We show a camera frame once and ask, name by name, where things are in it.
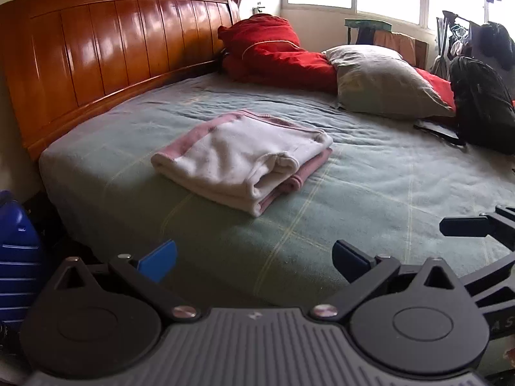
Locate black backpack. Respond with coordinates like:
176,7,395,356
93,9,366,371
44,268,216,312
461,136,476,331
414,55,515,155

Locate cardboard box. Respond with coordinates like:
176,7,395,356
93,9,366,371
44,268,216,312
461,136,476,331
373,30,429,70

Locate pink and white sweater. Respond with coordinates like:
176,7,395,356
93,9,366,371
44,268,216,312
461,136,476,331
151,108,334,218

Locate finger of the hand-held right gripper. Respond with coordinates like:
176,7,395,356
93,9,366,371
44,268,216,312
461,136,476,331
459,251,515,314
439,205,515,252

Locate blue ribbed suitcase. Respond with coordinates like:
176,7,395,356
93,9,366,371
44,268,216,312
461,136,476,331
0,190,46,332

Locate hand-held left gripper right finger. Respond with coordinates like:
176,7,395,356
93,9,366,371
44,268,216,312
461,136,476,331
308,239,458,325

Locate red folded quilt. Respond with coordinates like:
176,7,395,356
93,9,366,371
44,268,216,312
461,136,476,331
217,13,339,94

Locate black jacket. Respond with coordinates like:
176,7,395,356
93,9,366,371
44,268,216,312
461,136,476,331
479,22,515,70

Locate grey pillow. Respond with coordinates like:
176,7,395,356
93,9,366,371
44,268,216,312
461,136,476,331
322,44,455,120

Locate wooden headboard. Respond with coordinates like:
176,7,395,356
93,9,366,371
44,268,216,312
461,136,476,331
0,0,241,161

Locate green box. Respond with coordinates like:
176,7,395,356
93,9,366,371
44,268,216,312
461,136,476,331
344,18,393,33

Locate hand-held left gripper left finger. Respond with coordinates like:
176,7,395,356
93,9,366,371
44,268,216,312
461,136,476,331
55,239,202,323

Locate metal clothes rack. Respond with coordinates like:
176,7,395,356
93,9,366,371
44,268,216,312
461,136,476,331
430,10,489,77

